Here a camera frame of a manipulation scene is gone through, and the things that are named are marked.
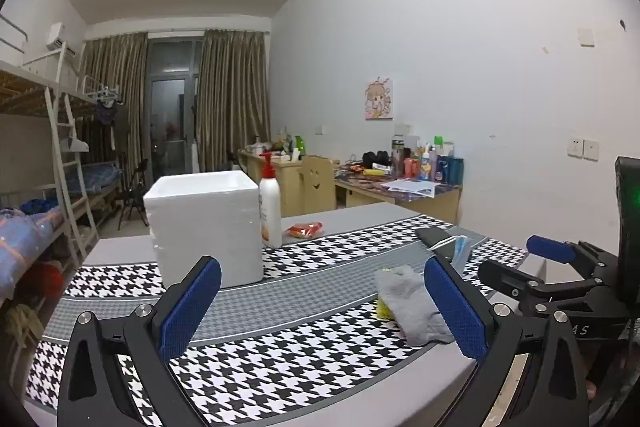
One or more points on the red cloth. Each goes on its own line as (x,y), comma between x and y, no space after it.
(47,279)

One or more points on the white bunk ladder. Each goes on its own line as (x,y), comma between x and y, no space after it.
(67,167)

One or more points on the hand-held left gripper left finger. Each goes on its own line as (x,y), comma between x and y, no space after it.
(190,307)

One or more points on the yellow tube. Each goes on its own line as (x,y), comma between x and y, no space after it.
(373,172)

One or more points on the yellow foam net sleeve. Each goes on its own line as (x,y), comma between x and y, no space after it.
(384,308)

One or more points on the wooden smiley chair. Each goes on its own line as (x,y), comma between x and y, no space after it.
(317,187)

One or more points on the blue face mask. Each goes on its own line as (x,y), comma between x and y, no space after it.
(461,249)

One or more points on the white wall socket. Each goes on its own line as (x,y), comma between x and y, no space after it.
(576,148)

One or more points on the green bottle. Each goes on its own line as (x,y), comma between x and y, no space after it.
(300,146)

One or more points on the white paper sheets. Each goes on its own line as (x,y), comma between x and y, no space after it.
(412,187)

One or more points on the hanging dark clothes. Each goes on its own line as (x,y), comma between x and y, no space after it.
(107,112)

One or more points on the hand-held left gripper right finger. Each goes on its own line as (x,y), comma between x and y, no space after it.
(455,312)

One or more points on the houndstooth tablecloth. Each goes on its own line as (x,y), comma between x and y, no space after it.
(280,357)

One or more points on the cartoon wall poster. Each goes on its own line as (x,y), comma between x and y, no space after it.
(378,99)

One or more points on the dark smartphone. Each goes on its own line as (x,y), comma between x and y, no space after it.
(432,234)

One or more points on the white air conditioner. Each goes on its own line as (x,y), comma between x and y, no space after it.
(56,36)

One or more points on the black headphones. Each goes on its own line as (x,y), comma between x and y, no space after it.
(375,158)

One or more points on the red snack packet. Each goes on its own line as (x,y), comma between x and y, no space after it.
(305,230)

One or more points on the white wall switch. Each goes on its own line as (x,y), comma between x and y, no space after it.
(591,150)

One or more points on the white foam box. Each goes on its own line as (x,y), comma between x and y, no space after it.
(200,227)

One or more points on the blue mattress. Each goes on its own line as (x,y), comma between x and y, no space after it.
(95,177)

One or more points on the wooden desk with patterned top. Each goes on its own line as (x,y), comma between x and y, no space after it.
(360,197)

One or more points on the white wall plate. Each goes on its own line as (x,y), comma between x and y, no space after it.
(586,36)

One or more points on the white pump lotion bottle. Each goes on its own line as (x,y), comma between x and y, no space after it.
(270,212)

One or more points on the light wooden desk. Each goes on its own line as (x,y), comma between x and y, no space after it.
(287,182)

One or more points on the cluster of toiletry bottles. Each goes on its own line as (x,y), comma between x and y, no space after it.
(425,164)

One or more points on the white metal bunk bed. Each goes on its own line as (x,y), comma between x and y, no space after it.
(30,87)

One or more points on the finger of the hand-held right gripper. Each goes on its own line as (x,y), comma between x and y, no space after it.
(505,278)
(550,249)

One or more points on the blue patterned bedding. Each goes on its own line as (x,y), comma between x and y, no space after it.
(25,232)

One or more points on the grey sock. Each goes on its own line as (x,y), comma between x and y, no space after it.
(410,307)

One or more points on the glass balcony door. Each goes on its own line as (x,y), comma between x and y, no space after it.
(170,117)

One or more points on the brown curtain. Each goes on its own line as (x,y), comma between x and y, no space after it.
(232,102)
(117,107)

